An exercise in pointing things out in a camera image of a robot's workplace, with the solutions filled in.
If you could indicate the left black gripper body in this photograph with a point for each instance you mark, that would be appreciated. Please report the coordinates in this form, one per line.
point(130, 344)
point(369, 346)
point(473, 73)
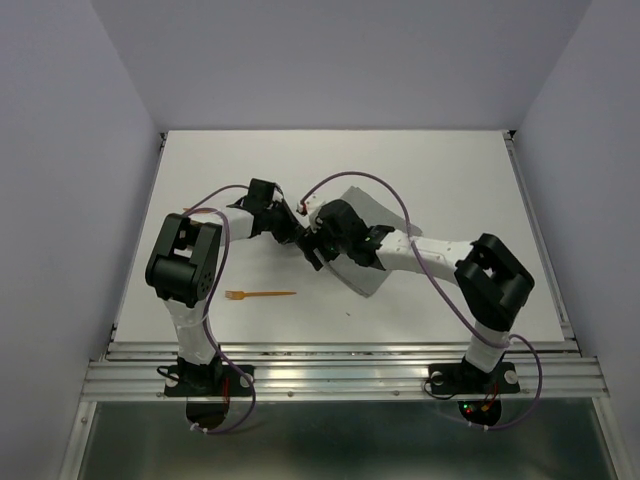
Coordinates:
point(280, 222)

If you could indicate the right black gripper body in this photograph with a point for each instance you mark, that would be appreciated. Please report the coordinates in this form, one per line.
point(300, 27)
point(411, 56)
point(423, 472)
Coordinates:
point(321, 236)

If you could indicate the grey cloth napkin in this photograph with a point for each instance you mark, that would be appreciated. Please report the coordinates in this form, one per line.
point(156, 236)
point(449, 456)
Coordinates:
point(366, 280)

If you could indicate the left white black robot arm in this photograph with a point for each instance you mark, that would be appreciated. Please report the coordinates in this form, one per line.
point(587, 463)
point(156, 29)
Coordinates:
point(189, 254)

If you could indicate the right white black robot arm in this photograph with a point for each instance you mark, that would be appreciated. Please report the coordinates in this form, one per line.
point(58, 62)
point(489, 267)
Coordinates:
point(493, 282)

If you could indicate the orange plastic fork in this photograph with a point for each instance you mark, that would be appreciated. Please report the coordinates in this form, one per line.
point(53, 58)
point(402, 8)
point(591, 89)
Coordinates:
point(236, 295)

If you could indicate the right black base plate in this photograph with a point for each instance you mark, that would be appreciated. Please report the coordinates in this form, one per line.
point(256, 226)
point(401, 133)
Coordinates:
point(446, 379)

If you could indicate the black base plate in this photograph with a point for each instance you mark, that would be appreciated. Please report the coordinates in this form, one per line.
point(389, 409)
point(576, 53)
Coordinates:
point(189, 380)
point(446, 379)

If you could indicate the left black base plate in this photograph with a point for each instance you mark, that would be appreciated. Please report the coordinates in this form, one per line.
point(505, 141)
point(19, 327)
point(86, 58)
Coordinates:
point(189, 380)

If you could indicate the aluminium rail frame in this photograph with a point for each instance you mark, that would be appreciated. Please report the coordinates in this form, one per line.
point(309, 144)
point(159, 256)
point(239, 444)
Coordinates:
point(343, 410)

